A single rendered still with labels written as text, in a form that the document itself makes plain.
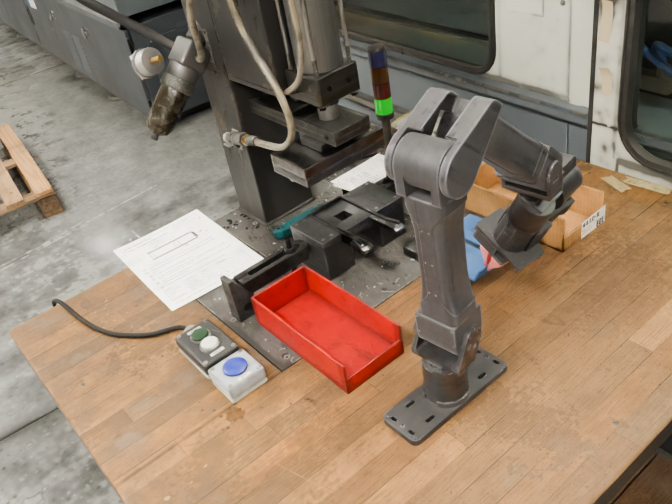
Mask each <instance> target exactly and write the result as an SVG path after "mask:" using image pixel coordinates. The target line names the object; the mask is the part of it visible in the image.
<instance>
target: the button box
mask: <svg viewBox="0 0 672 504"><path fill-rule="evenodd" d="M57 303H58V304H60V305H61V306H62V307H63V308H65V309H66V310H67V311H68V312H69V313H70V314H72V315H73V316H74V317H75V318H76V319H78V320H79V321H80V322H82V323H83V324H85V325H86V326H88V327H90V328H91V329H93V330H95V331H98V332H100V333H103V334H106V335H109V336H114V337H125V338H145V337H153V336H158V335H161V334H164V333H168V332H172V331H175V330H183V331H184V332H183V333H182V334H180V335H178V336H177V337H175V341H176V344H177V346H178V347H179V350H180V352H181V353H182V354H183V355H184V356H185V357H186V358H187V359H188V360H189V361H190V362H191V363H192V364H193V365H195V366H196V367H197V368H198V369H199V370H200V371H201V372H202V373H203V374H204V375H205V376H206V377H207V378H208V379H211V378H210V375H209V373H208V370H209V369H210V368H211V367H213V366H215V365H216V364H218V363H219V362H221V361H222V360H224V359H226V358H227V357H229V356H230V355H232V354H233V353H235V352H236V351H238V350H239V346H238V344H236V343H235V342H234V341H233V340H232V339H231V338H229V337H228V336H227V335H226V334H225V333H224V332H222V331H221V330H220V329H219V328H218V327H217V326H215V325H214V324H213V323H212V322H211V321H210V320H208V319H204V320H203V321H201V322H200V323H198V324H196V325H189V326H185V325H175V326H171V327H168V328H164V329H161V330H157V331H153V332H146V333H122V332H114V331H110V330H106V329H103V328H101V327H99V326H97V325H94V324H93V323H91V322H89V321H88V320H86V319H85V318H83V317H82V316H80V315H79V314H78V313H77V312H75V311H74V310H73V309H72V308H71V307H70V306H68V305H67V304H66V303H65V302H63V301H62V300H60V299H57V298H55V299H53V300H52V306H53V307H55V306H57ZM198 328H206V329H207V330H208V332H209V335H208V337H209V336H214V337H216V338H217V339H218V342H219V343H218V345H217V346H216V347H215V348H214V349H211V350H203V349H202V347H201V341H193V340H192V337H191V334H192V332H193V331H194V330H196V329H198Z"/></svg>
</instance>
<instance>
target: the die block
mask: <svg viewBox="0 0 672 504"><path fill-rule="evenodd" d="M381 215H383V216H385V217H388V218H393V219H395V220H399V221H400V222H401V223H402V224H404V225H405V217H404V208H403V201H401V202H399V203H398V204H396V205H394V206H393V207H391V208H389V209H388V210H386V211H384V212H383V213H381ZM291 231H292V230H291ZM351 233H353V234H355V235H361V236H363V237H365V238H367V239H369V240H371V241H373V242H374V243H376V244H378V245H380V246H382V247H384V246H385V245H387V244H388V243H390V242H392V241H393V240H395V239H396V238H398V237H399V236H401V235H402V234H404V233H406V225H405V229H403V230H402V231H401V233H397V234H395V233H394V232H393V231H390V230H387V229H385V228H383V227H381V226H379V225H377V224H375V223H373V221H371V220H370V221H368V222H366V223H365V224H363V225H362V226H360V227H358V228H357V229H355V230H353V231H352V232H351ZM292 235H293V239H294V240H303V241H305V242H307V244H308V248H309V259H308V260H306V261H304V262H303V264H304V265H306V266H307V267H309V268H311V269H312V270H314V271H315V272H317V273H319V274H320V275H322V276H323V277H325V278H327V279H328V280H330V281H331V280H332V279H334V278H336V277H337V276H339V275H340V274H342V273H343V272H345V271H346V270H348V269H350V268H351V267H353V266H354V265H356V262H355V257H354V251H353V248H352V247H350V246H349V245H347V244H345V243H343V242H342V238H340V239H339V240H337V241H335V242H334V243H332V244H330V245H329V246H327V247H326V248H324V249H323V248H321V247H319V246H318V245H316V244H314V243H312V242H311V241H309V240H307V239H306V238H304V237H302V236H300V235H299V234H297V233H295V232H294V231H292Z"/></svg>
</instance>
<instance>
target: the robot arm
mask: <svg viewBox="0 0 672 504"><path fill-rule="evenodd" d="M502 106H503V103H501V102H500V101H499V100H496V99H491V98H486V97H481V96H475V97H473V98H472V99H471V100H467V99H462V98H459V95H458V94H457V93H455V92H454V91H450V90H444V89H439V88H434V87H431V88H429V89H428V90H427V91H426V93H425V94H424V95H423V97H422V98H421V99H420V101H419V102H418V103H417V105H416V106H415V107H414V109H413V110H412V112H411V113H410V114H409V116H408V117H407V118H406V120H405V121H404V122H403V124H402V125H401V126H400V128H399V129H398V130H397V132H396V133H395V134H394V136H393V137H392V139H391V140H390V142H389V144H388V146H387V148H386V152H385V157H384V168H385V172H386V174H387V176H388V177H389V178H390V179H391V180H394V182H395V189H396V194H397V195H400V196H403V197H404V200H405V205H406V208H407V210H408V212H409V214H410V217H411V220H412V224H413V228H414V233H415V239H416V246H417V253H418V260H419V267H420V274H421V286H422V291H421V300H420V308H419V309H418V310H417V311H416V312H415V319H416V320H415V324H414V328H413V330H415V331H416V332H415V336H414V340H413V344H412V348H411V349H412V353H414V354H416V355H418V356H420V357H421V362H422V370H423V378H424V381H423V383H422V384H421V385H420V386H419V387H417V388H416V389H415V390H414V391H412V392H411V393H410V394H409V395H407V396H406V397H405V398H404V399H402V400H401V401H400V402H399V403H397V404H396V405H395V406H393V407H392V408H391V409H390V410H388V411H387V412H386V413H385V414H384V422H385V424H386V425H387V426H388V427H389V428H391V429H392V430H393V431H395V432H396V433H397V434H398V435H400V436H401V437H402V438H403V439H405V440H406V441H407V442H408V443H410V444H411V445H413V446H418V445H420V444H422V443H423V442H424V441H425V440H426V439H427V438H429V437H430V436H431V435H432V434H433V433H435V432H436V431H437V430H438V429H439V428H440V427H442V426H443V425H444V424H445V423H446V422H448V421H449V420H450V419H451V418H452V417H453V416H455V415H456V414H457V413H458V412H459V411H461V410H462V409H463V408H464V407H465V406H466V405H468V404H469V403H470V402H471V401H472V400H474V399H475V398H476V397H477V396H478V395H479V394H481V393H482V392H483V391H484V390H485V389H487V388H488V387H489V386H490V385H491V384H492V383H494V382H495V381H496V380H497V379H498V378H500V377H501V376H502V375H503V374H504V373H505V372H506V371H507V363H506V362H505V361H504V360H502V359H500V358H499V357H497V356H495V355H494V354H492V353H490V352H489V351H487V350H485V349H483V348H482V347H480V346H479V342H480V339H481V335H482V312H481V304H479V303H476V298H475V295H474V292H473V291H472V288H471V284H470V280H469V274H468V267H467V255H466V244H465V232H464V211H465V203H466V200H467V193H468V192H469V191H470V189H471V188H472V186H473V184H474V182H475V180H476V177H477V174H478V172H479V169H480V166H481V163H482V161H483V162H485V163H486V164H488V165H490V166H492V167H493V168H494V170H495V171H496V172H495V175H496V176H498V177H500V178H501V185H502V188H504V189H507V190H511V191H514V192H518V195H517V196H516V198H515V199H514V201H513V202H512V203H510V204H509V205H508V207H507V208H506V210H505V209H504V208H499V209H498V210H496V211H494V212H493V213H491V214H490V215H488V216H486V217H485V218H483V219H482V220H480V221H479V222H477V224H476V225H475V227H474V230H475V231H474V233H473V237H474V238H475V239H476V240H477V241H478V242H479V243H480V244H481V245H480V249H481V253H482V256H483V260H484V267H485V266H486V265H488V264H489V265H488V268H487V271H490V270H491V269H493V268H500V267H502V266H503V265H505V264H506V263H508V262H509V263H510V264H511V265H512V266H513V267H514V268H515V271H514V272H515V273H518V272H520V271H521V270H523V269H524V268H525V266H527V265H528V264H530V263H531V262H532V261H534V260H537V259H538V258H539V257H541V256H542V254H543V253H544V249H543V248H542V247H541V246H540V245H539V244H538V243H539V242H540V241H541V239H542V238H543V237H544V236H545V234H546V233H547V232H548V230H549V229H550V228H551V227H552V222H553V221H554V220H555V219H556V218H557V217H558V216H559V215H564V214H565V213H566V212H567V211H568V209H569V208H570V207H571V206H572V204H573V203H574V202H575V200H574V199H573V198H572V197H571V196H572V195H573V193H574V192H575V191H576V190H577V189H578V188H579V187H580V186H581V185H582V182H583V176H582V173H581V171H580V169H579V168H578V166H577V165H576V156H574V155H570V154H565V153H561V152H558V151H557V150H555V149H554V148H553V147H551V146H548V145H544V144H543V143H541V142H539V141H537V140H535V139H533V138H530V137H528V136H526V135H525V134H523V133H522V132H520V131H519V130H517V129H516V128H515V127H513V126H512V125H510V124H509V123H508V122H506V121H505V120H504V119H502V118H501V117H500V116H499V114H500V112H501V109H502ZM440 110H443V113H442V116H441V118H440V121H439V125H438V128H437V131H436V137H434V136H431V135H432V132H433V130H434V127H435V124H436V121H437V118H438V116H439V113H440ZM491 256H492V257H491ZM394 421H395V422H394ZM411 434H412V435H411Z"/></svg>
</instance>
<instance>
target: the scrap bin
mask: <svg viewBox="0 0 672 504"><path fill-rule="evenodd" d="M250 299H251V302H252V305H253V308H254V312H255V315H256V318H257V322H258V324H260V325H261V326H262V327H263V328H265V329H266V330H267V331H269V332H270V333H271V334H272V335H274V336H275V337H276V338H277V339H279V340H280V341H281V342H282V343H284V344H285V345H286V346H288V347H289V348H290V349H291V350H293V351H294V352H295V353H296V354H298V355H299V356H300V357H301V358H303V359H304V360H305V361H307V362H308V363H309V364H310V365H312V366H313V367H314V368H315V369H317V370H318V371H319V372H320V373H322V374H323V375H324V376H326V377H327V378H328V379H329V380H331V381H332V382H333V383H334V384H336V385H337V386H338V387H339V388H341V389H342V390H343V391H345V392H346V393H347V394H350V393H351V392H352V391H354V390H355V389H356V388H358V387H359V386H360V385H362V384H363V383H364V382H366V381H367V380H368V379H370V378H371V377H372V376H374V375H375V374H376V373H378V372H379V371H380V370H382V369H383V368H384V367H386V366H387V365H388V364H390V363H391V362H392V361H394V360H395V359H396V358H398V357H399V356H400V355H401V354H403V353H404V347H403V340H402V333H401V326H400V324H398V323H396V322H395V321H393V320H392V319H390V318H388V317H387V316H385V315H384V314H382V313H380V312H379V311H377V310H376V309H374V308H373V307H371V306H369V305H368V304H366V303H365V302H363V301H361V300H360V299H358V298H357V297H355V296H353V295H352V294H350V293H349V292H347V291H346V290H344V289H342V288H341V287H339V286H338V285H336V284H334V283H333V282H331V281H330V280H328V279H327V278H325V277H323V276H322V275H320V274H319V273H317V272H315V271H314V270H312V269H311V268H309V267H307V266H306V265H303V266H301V267H299V268H298V269H296V270H294V271H293V272H291V273H290V274H288V275H286V276H285V277H283V278H281V279H280V280H278V281H277V282H275V283H273V284H272V285H270V286H268V287H267V288H265V289H264V290H262V291H260V292H259V293H257V294H255V295H254V296H252V297H251V298H250Z"/></svg>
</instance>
